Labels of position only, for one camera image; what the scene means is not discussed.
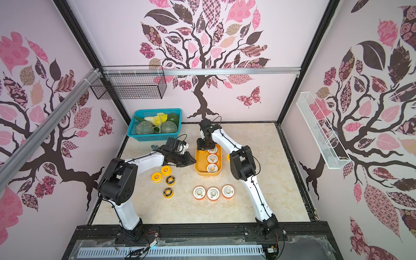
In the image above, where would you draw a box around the white wire wall shelf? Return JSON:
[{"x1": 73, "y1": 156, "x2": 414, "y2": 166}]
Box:
[{"x1": 296, "y1": 92, "x2": 352, "y2": 170}]

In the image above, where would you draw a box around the orange white tape roll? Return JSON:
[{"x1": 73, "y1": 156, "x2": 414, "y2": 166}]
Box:
[
  {"x1": 206, "y1": 187, "x2": 221, "y2": 202},
  {"x1": 193, "y1": 186, "x2": 206, "y2": 200},
  {"x1": 207, "y1": 154, "x2": 218, "y2": 164},
  {"x1": 206, "y1": 164, "x2": 218, "y2": 173},
  {"x1": 208, "y1": 147, "x2": 218, "y2": 154},
  {"x1": 222, "y1": 185, "x2": 235, "y2": 199}
]

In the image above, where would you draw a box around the green round melon right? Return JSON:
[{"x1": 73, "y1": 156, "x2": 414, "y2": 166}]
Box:
[{"x1": 160, "y1": 120, "x2": 178, "y2": 134}]

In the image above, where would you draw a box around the yellow white cabbage toy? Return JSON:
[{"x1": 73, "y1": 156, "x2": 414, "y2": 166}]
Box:
[{"x1": 144, "y1": 113, "x2": 168, "y2": 127}]

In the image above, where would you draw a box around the black wire wall basket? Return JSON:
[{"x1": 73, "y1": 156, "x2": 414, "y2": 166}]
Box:
[{"x1": 91, "y1": 65, "x2": 167, "y2": 100}]

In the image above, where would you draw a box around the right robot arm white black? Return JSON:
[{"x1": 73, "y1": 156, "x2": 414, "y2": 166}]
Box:
[{"x1": 197, "y1": 119, "x2": 280, "y2": 236}]

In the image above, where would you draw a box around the black yellow tape roll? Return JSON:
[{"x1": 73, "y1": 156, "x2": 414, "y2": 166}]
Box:
[
  {"x1": 163, "y1": 187, "x2": 174, "y2": 198},
  {"x1": 166, "y1": 175, "x2": 176, "y2": 186}
]

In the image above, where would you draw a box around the green round melon left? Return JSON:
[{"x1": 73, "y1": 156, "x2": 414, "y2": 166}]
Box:
[{"x1": 135, "y1": 120, "x2": 154, "y2": 135}]

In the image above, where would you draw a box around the yellow tape roll upper left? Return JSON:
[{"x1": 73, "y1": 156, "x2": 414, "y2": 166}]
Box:
[{"x1": 160, "y1": 165, "x2": 172, "y2": 177}]

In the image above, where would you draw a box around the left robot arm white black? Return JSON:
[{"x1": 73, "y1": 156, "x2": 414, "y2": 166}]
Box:
[{"x1": 98, "y1": 138, "x2": 196, "y2": 242}]

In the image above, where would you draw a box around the yellow tape roll far left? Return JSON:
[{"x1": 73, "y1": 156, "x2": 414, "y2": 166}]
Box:
[{"x1": 151, "y1": 172, "x2": 163, "y2": 183}]

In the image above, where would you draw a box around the white cable duct strip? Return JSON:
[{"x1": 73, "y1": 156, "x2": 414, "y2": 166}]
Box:
[{"x1": 75, "y1": 245, "x2": 264, "y2": 260}]

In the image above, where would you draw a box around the green round melon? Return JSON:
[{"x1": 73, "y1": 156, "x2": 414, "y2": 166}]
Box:
[
  {"x1": 160, "y1": 120, "x2": 178, "y2": 134},
  {"x1": 135, "y1": 120, "x2": 154, "y2": 135}
]

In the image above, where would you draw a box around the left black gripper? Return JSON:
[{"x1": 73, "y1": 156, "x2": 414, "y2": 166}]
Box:
[{"x1": 171, "y1": 151, "x2": 196, "y2": 167}]

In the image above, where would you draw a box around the teal plastic basket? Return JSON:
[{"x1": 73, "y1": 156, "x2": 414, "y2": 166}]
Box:
[{"x1": 127, "y1": 108, "x2": 182, "y2": 141}]

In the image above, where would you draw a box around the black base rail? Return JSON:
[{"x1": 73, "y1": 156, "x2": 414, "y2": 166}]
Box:
[{"x1": 63, "y1": 222, "x2": 342, "y2": 260}]

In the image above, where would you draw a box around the dark green avocado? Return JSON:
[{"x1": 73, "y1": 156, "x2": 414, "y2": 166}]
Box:
[{"x1": 167, "y1": 113, "x2": 180, "y2": 127}]

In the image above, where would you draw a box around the yellow plastic storage box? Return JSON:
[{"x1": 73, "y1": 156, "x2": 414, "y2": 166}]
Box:
[{"x1": 195, "y1": 144, "x2": 223, "y2": 177}]

